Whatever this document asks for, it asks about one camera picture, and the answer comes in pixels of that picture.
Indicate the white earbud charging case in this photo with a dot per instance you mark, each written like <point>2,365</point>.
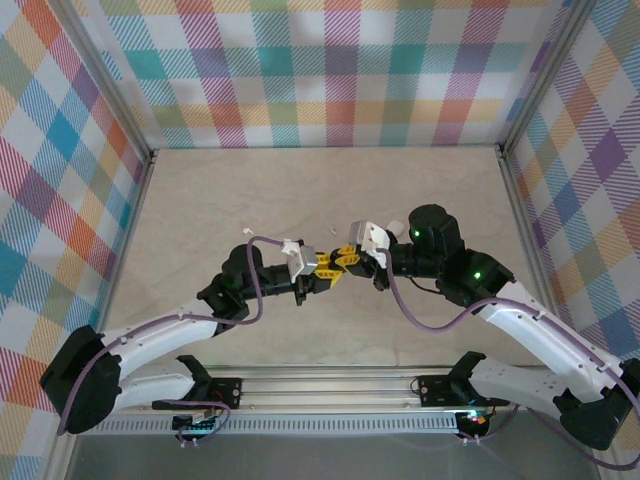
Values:
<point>396,226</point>

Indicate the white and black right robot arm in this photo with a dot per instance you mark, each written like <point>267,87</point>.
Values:
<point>530,330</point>

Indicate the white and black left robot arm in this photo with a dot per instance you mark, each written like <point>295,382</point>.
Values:
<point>160,335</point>

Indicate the green circuit board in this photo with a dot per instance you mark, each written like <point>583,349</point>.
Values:
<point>192,424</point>

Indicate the circuit board with lit leds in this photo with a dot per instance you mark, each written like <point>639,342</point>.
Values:
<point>475,419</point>

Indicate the aluminium frame side rail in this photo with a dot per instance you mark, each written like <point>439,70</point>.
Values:
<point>527,225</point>
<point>123,260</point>

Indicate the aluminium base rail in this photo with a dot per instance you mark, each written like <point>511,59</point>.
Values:
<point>325,387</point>

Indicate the aluminium frame post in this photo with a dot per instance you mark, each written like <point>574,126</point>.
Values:
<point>546,75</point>
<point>102,80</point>

